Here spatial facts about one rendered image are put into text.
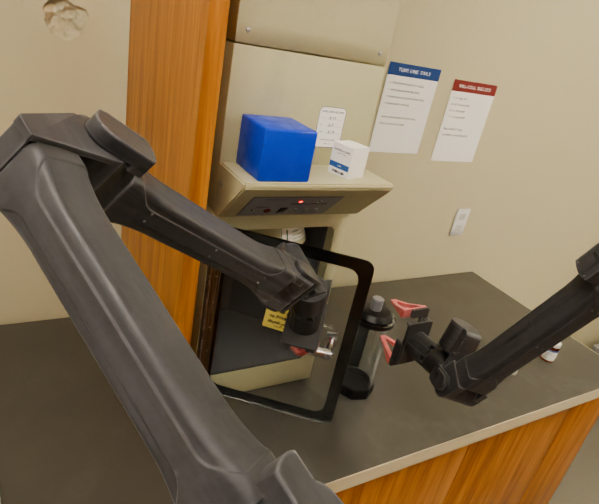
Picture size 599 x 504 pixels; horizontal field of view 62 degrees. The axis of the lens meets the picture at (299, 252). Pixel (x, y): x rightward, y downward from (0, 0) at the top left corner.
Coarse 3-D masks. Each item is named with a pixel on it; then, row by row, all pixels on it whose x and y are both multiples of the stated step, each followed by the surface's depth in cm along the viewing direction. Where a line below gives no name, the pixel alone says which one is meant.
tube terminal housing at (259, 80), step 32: (224, 64) 86; (256, 64) 86; (288, 64) 88; (320, 64) 91; (352, 64) 94; (224, 96) 87; (256, 96) 88; (288, 96) 91; (320, 96) 94; (352, 96) 98; (224, 128) 88; (352, 128) 101; (224, 160) 91; (320, 160) 101; (256, 224) 101; (288, 224) 104; (320, 224) 109
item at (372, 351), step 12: (372, 324) 116; (384, 324) 117; (360, 336) 119; (372, 336) 118; (360, 348) 120; (372, 348) 119; (360, 360) 121; (372, 360) 121; (348, 372) 124; (360, 372) 122; (372, 372) 124; (348, 384) 125; (360, 384) 124
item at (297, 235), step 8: (256, 232) 107; (264, 232) 107; (272, 232) 107; (280, 232) 108; (288, 232) 109; (296, 232) 110; (304, 232) 114; (288, 240) 109; (296, 240) 110; (304, 240) 114
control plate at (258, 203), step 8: (256, 200) 88; (264, 200) 89; (272, 200) 90; (280, 200) 91; (288, 200) 92; (296, 200) 92; (304, 200) 93; (312, 200) 94; (328, 200) 96; (336, 200) 97; (248, 208) 91; (256, 208) 92; (264, 208) 93; (272, 208) 94; (288, 208) 96; (304, 208) 98; (312, 208) 99; (320, 208) 100; (328, 208) 101
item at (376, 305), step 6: (372, 300) 119; (378, 300) 118; (366, 306) 120; (372, 306) 119; (378, 306) 118; (384, 306) 122; (366, 312) 118; (372, 312) 118; (378, 312) 119; (384, 312) 119; (390, 312) 120; (366, 318) 117; (372, 318) 117; (378, 318) 117; (384, 318) 117; (390, 318) 119
